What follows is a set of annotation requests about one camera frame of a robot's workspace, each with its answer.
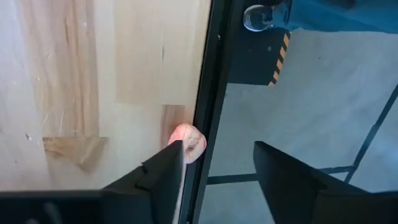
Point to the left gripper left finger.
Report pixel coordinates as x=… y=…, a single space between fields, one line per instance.
x=155 y=183

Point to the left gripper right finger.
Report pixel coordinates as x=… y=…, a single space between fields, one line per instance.
x=295 y=189

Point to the pink peach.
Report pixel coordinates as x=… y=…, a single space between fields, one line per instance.
x=192 y=140

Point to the black mat with hazard stripe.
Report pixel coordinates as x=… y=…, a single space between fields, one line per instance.
x=252 y=62

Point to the clear round caster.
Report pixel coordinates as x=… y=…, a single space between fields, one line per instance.
x=258 y=17

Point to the black aluminium table frame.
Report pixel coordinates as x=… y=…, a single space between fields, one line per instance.
x=211 y=93

